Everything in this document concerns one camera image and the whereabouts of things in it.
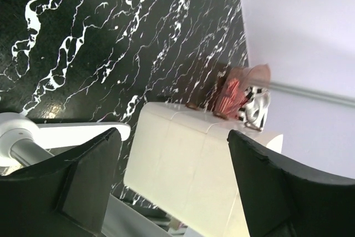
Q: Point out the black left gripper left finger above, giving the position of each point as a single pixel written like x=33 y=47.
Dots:
x=66 y=195

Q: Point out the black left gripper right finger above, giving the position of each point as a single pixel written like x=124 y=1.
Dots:
x=283 y=197

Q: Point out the black white striped tank top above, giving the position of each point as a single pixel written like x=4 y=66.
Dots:
x=253 y=112

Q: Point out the red white striped tank top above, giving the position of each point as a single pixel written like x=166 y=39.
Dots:
x=231 y=100

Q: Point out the grey clothes rack pole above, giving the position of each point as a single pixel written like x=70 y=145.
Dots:
x=27 y=152

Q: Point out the white clothes rack base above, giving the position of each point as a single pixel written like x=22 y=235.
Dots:
x=15 y=126

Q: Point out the white foam box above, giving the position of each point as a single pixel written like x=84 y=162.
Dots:
x=180 y=161

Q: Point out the black marble pattern mat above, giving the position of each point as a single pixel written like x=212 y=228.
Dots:
x=102 y=60

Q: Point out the aluminium frame rail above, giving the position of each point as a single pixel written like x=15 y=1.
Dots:
x=313 y=94

